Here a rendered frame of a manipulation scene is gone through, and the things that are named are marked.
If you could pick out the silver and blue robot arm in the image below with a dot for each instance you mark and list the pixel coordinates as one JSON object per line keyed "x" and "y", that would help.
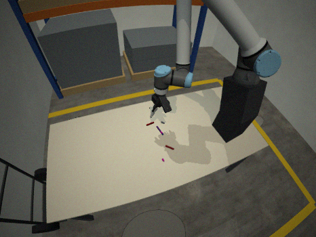
{"x": 262, "y": 60}

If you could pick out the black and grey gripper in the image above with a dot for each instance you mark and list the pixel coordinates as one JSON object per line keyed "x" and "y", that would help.
{"x": 156, "y": 102}

